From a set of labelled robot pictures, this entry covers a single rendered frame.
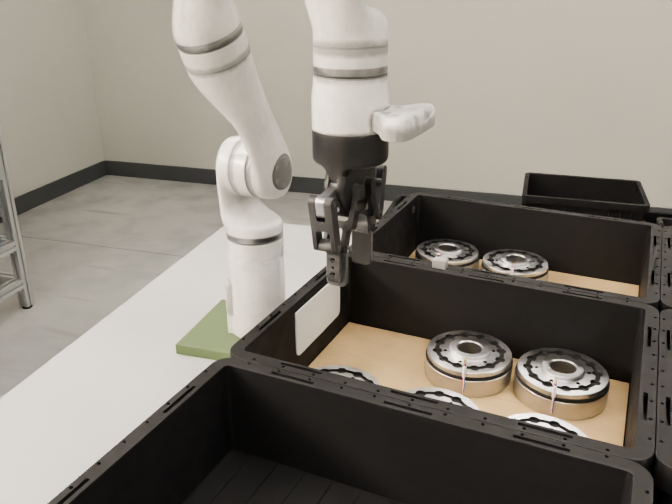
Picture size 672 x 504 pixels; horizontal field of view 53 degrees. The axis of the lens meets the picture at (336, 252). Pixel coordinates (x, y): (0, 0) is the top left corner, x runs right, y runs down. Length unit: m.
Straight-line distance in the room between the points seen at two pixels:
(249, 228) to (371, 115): 0.47
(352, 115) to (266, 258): 0.49
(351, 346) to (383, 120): 0.38
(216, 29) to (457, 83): 3.07
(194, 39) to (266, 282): 0.40
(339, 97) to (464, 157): 3.38
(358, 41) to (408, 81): 3.34
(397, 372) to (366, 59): 0.40
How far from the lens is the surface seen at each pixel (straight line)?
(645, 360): 0.74
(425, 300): 0.90
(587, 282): 1.14
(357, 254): 0.74
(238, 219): 1.07
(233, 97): 0.95
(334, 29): 0.62
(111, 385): 1.11
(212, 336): 1.16
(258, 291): 1.10
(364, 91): 0.63
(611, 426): 0.81
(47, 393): 1.12
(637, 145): 3.97
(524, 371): 0.81
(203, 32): 0.91
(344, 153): 0.63
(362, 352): 0.88
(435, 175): 4.04
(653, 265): 0.98
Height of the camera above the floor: 1.29
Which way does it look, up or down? 23 degrees down
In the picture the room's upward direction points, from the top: straight up
